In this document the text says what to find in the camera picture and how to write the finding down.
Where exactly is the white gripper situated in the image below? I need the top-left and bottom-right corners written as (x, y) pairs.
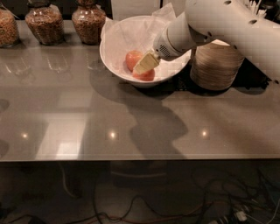
top-left (133, 13), bottom-right (210, 74)

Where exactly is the red apple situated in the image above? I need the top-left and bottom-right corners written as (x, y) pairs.
top-left (132, 69), bottom-right (155, 81)
top-left (125, 50), bottom-right (143, 72)

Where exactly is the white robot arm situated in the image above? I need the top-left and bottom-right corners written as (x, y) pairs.
top-left (134, 0), bottom-right (280, 77)

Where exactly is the white ceramic bowl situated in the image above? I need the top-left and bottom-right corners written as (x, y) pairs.
top-left (99, 15), bottom-right (193, 88)

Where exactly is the white paper liner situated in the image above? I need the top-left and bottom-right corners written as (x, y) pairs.
top-left (101, 3), bottom-right (191, 79)

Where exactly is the right glass jar of cereal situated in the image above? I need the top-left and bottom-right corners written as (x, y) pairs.
top-left (72, 0), bottom-right (106, 46)

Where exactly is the glass jar of cereal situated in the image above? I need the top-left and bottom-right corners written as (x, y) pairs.
top-left (72, 0), bottom-right (106, 46)
top-left (0, 4), bottom-right (19, 48)
top-left (25, 0), bottom-right (64, 46)

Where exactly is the middle glass jar of cereal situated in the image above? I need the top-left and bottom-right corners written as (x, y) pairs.
top-left (25, 0), bottom-right (64, 46)

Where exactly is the white plastic cutlery bundle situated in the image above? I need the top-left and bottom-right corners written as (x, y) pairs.
top-left (248, 0), bottom-right (267, 18)

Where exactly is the left glass jar of cereal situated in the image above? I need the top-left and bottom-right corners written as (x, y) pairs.
top-left (0, 4), bottom-right (19, 48)

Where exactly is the white power adapter on floor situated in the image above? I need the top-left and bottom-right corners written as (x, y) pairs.
top-left (235, 211), bottom-right (248, 222)

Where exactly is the black cable on floor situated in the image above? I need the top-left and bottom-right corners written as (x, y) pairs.
top-left (92, 178), bottom-right (205, 224)

